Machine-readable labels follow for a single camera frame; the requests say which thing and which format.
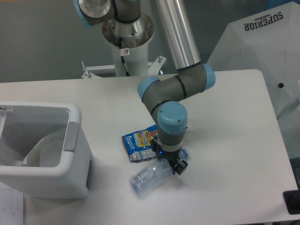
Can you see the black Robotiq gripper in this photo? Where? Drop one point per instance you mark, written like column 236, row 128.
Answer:
column 178, row 165

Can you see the clear crushed plastic bottle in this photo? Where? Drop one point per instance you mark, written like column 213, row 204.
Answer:
column 151, row 177

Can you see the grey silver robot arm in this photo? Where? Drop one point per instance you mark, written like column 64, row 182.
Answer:
column 128, row 31

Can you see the white trash can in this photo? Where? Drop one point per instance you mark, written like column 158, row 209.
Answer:
column 43, row 149

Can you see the blue snack wrapper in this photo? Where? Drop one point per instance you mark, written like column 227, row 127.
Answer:
column 137, row 144

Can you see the black device at edge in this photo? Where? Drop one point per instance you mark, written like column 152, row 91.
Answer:
column 292, row 201

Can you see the white Superior umbrella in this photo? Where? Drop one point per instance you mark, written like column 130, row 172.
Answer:
column 269, row 42

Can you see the printed paper sheet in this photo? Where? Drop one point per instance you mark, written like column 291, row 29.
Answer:
column 11, row 206

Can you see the white mounting bracket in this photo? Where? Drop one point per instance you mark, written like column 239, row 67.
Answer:
column 154, row 68

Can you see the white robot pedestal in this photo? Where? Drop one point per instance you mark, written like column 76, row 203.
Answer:
column 130, row 61

